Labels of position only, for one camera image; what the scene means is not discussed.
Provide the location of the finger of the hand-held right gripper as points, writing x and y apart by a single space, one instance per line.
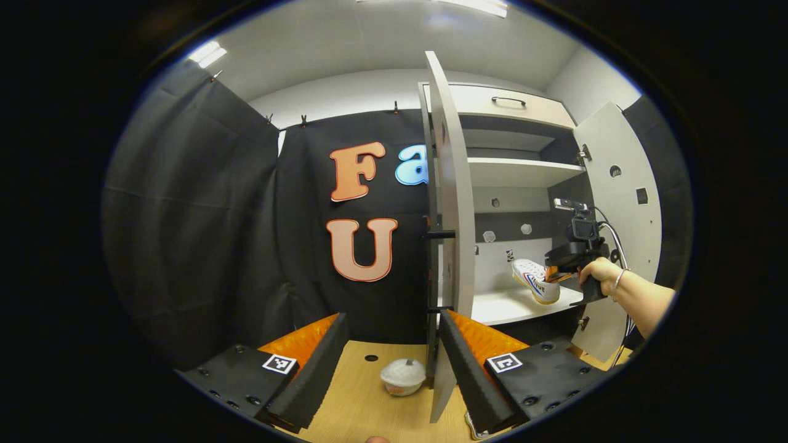
557 274

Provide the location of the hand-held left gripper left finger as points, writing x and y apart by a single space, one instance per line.
320 375

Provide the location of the white shoe cabinet door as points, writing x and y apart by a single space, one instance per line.
455 215
628 160

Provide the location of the white cabinet drawer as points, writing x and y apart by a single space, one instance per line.
474 101

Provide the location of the white lidded bowl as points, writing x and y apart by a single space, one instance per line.
403 372

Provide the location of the small ceiling light panel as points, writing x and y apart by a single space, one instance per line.
207 54

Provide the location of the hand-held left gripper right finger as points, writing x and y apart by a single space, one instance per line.
468 381

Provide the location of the white striped shoe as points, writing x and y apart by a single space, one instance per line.
532 277
470 426

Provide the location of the grey white shoe cabinet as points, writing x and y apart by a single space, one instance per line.
523 172

